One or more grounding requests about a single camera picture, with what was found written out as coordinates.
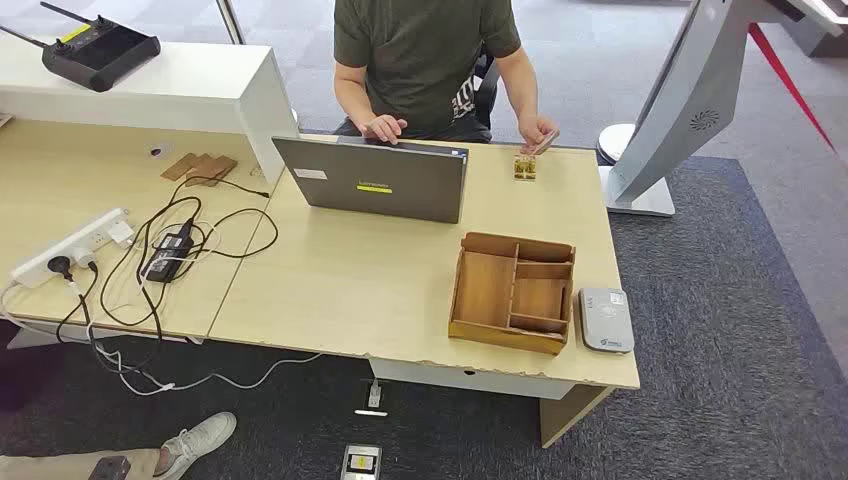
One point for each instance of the brown wooden panel pieces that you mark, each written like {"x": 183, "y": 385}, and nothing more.
{"x": 202, "y": 168}

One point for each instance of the small wooden card holder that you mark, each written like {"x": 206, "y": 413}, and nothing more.
{"x": 524, "y": 167}

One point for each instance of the person's right forearm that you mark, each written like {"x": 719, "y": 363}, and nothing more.
{"x": 350, "y": 96}

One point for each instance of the person's left hand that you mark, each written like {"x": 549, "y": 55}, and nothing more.
{"x": 533, "y": 129}

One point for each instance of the person's right hand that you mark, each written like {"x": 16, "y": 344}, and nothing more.
{"x": 385, "y": 127}

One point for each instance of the black power plug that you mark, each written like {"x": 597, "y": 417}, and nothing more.
{"x": 60, "y": 266}

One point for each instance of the silver metal pole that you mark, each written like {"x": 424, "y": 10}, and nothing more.
{"x": 230, "y": 21}

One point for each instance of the black left wrist bracket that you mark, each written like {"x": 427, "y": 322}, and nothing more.
{"x": 109, "y": 468}

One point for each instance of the black remote controller with antennas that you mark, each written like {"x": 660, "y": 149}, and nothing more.
{"x": 99, "y": 56}

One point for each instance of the person's left forearm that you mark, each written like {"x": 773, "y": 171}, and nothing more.
{"x": 523, "y": 86}

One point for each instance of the white charger plug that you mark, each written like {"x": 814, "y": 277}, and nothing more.
{"x": 121, "y": 233}

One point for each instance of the white power strip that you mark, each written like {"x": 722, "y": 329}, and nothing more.
{"x": 66, "y": 245}

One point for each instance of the wooden organizer box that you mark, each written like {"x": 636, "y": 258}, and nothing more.
{"x": 487, "y": 288}

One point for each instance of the grey laptop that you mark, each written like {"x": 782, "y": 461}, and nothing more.
{"x": 378, "y": 185}

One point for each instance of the white raised counter shelf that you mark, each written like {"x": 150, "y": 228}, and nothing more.
{"x": 185, "y": 83}

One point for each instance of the standing person's leg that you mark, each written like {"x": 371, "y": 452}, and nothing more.
{"x": 60, "y": 466}

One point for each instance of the white sneaker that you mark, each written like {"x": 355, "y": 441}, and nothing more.
{"x": 195, "y": 440}

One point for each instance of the person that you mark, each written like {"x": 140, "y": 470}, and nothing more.
{"x": 424, "y": 60}

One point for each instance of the grey card reader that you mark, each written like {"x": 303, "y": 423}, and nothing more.
{"x": 606, "y": 321}

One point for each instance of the black power adapter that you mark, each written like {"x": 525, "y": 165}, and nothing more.
{"x": 167, "y": 255}

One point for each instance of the black office chair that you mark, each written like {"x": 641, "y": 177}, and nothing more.
{"x": 489, "y": 86}

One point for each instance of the metal floor socket box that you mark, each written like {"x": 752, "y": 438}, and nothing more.
{"x": 361, "y": 462}

